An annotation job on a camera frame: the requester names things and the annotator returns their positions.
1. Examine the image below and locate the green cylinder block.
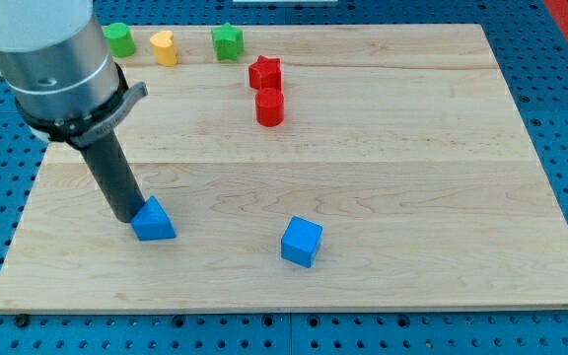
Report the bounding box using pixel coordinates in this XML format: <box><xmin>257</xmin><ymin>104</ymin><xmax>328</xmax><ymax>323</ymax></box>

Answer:
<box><xmin>103</xmin><ymin>22</ymin><xmax>136</xmax><ymax>58</ymax></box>

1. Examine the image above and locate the blue cube block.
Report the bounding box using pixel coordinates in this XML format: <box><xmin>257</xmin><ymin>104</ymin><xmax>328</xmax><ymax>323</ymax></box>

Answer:
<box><xmin>280</xmin><ymin>216</ymin><xmax>323</xmax><ymax>268</ymax></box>

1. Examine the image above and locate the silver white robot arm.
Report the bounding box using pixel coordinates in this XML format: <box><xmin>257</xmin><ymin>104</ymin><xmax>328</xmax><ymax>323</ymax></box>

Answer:
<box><xmin>0</xmin><ymin>0</ymin><xmax>147</xmax><ymax>149</ymax></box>

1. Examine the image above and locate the yellow heart block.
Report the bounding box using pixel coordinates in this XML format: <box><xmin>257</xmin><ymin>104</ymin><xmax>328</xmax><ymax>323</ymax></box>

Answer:
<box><xmin>149</xmin><ymin>30</ymin><xmax>178</xmax><ymax>67</ymax></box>

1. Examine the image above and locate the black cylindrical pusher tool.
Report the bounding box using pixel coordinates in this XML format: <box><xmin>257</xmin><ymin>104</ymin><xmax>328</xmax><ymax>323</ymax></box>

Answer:
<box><xmin>81</xmin><ymin>132</ymin><xmax>145</xmax><ymax>223</ymax></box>

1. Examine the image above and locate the light wooden board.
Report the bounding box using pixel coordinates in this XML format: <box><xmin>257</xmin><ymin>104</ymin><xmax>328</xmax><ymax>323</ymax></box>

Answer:
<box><xmin>0</xmin><ymin>25</ymin><xmax>568</xmax><ymax>315</ymax></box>

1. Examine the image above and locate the red cylinder block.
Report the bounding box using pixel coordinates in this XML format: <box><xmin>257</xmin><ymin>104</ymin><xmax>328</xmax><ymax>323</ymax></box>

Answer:
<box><xmin>254</xmin><ymin>88</ymin><xmax>284</xmax><ymax>127</ymax></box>

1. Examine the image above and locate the blue triangle block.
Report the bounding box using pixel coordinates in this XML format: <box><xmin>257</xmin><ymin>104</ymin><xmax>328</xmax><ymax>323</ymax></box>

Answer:
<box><xmin>130</xmin><ymin>196</ymin><xmax>177</xmax><ymax>242</ymax></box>

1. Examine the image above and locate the green star block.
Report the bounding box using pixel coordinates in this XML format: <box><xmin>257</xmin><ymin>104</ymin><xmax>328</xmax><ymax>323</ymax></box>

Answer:
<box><xmin>211</xmin><ymin>23</ymin><xmax>245</xmax><ymax>61</ymax></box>

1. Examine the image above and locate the red star block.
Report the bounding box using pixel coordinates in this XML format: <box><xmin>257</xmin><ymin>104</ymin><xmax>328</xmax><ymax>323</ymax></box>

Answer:
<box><xmin>248</xmin><ymin>55</ymin><xmax>282</xmax><ymax>90</ymax></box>

